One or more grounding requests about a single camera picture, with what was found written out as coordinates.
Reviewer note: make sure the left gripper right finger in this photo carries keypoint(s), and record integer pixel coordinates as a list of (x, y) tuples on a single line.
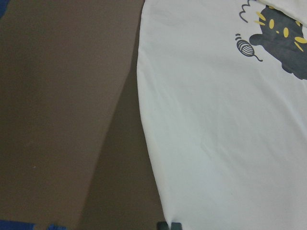
[(176, 226)]

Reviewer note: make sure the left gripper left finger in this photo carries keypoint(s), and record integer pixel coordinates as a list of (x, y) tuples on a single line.
[(162, 225)]

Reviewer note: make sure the cream long-sleeve cat T-shirt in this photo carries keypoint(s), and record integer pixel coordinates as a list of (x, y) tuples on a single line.
[(223, 100)]

